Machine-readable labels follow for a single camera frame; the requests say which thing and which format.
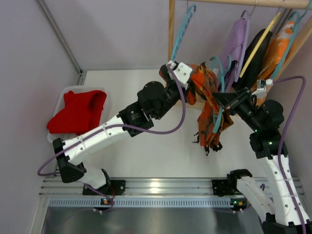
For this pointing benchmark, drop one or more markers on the orange camouflage trousers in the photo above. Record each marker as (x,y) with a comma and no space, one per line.
(204,84)

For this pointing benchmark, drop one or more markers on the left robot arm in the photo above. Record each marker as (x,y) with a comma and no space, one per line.
(153,102)

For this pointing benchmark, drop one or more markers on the far right teal hanger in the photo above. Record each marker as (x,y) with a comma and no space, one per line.
(297,39)

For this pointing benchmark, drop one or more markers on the orange white garment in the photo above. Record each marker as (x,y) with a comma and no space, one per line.
(276,50)

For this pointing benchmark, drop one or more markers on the teal hanger with trousers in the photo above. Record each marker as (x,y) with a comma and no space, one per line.
(216,65)

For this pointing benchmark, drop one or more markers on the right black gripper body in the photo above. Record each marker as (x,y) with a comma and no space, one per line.
(236,99)

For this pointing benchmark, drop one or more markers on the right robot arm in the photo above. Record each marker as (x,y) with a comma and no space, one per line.
(282,212)

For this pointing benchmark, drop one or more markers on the purple garment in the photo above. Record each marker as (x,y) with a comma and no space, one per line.
(233,47)

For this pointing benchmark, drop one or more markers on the white plastic basket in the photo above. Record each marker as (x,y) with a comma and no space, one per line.
(60,105)

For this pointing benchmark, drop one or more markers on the purple hanger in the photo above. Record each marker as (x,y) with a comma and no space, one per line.
(246,15)

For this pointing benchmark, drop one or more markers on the wooden clothes rack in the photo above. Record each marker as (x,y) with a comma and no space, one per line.
(290,4)

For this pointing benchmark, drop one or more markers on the wooden hanger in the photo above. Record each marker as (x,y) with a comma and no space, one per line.
(258,44)

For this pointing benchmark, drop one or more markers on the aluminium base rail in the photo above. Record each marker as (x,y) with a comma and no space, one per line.
(145,193)

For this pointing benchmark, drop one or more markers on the red garment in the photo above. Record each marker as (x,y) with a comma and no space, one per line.
(81,113)

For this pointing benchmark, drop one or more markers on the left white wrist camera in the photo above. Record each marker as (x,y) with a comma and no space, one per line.
(182,72)

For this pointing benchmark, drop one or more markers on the empty teal hanger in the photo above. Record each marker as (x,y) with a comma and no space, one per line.
(183,27)

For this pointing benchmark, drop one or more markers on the black garment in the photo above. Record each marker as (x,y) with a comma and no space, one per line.
(254,68)

